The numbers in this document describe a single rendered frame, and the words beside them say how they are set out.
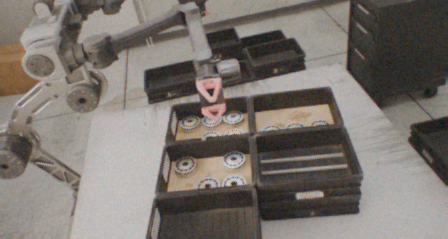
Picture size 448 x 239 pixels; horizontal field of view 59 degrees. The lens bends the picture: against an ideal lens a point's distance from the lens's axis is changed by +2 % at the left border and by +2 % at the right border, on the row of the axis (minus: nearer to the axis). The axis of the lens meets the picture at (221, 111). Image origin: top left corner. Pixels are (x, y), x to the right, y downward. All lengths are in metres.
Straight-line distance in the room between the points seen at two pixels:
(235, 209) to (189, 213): 0.18
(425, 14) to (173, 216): 2.19
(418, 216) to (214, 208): 0.80
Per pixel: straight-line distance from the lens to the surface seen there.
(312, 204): 1.63
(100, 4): 1.94
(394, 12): 2.91
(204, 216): 1.59
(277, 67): 2.90
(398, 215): 1.75
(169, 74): 3.10
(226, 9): 4.79
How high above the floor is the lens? 2.06
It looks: 37 degrees down
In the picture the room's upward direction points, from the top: 11 degrees counter-clockwise
